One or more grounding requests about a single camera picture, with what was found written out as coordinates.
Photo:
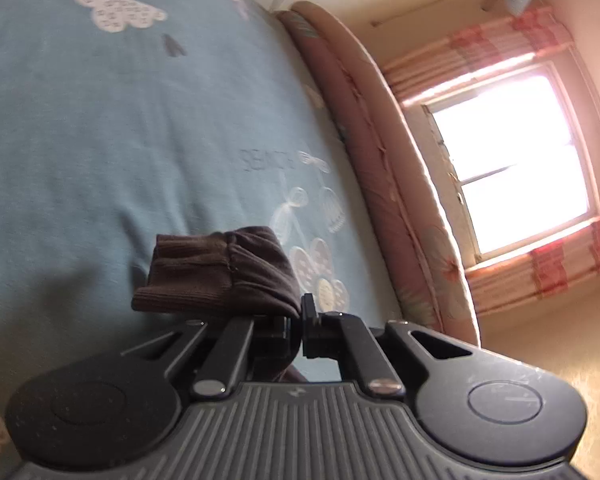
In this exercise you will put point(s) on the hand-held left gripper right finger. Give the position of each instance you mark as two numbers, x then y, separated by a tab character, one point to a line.
312	320

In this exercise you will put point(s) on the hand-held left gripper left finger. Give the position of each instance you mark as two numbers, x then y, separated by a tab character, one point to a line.
270	335

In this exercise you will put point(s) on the beige and brown sweatshirt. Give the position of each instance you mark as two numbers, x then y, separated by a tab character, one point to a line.
220	275

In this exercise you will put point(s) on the folded pink floral quilt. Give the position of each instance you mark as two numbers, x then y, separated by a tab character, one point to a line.
389	160

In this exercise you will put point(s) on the bed with teal printed sheet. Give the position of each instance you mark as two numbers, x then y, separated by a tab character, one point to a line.
105	135

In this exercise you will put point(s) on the window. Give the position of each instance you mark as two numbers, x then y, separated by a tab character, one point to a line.
519	160

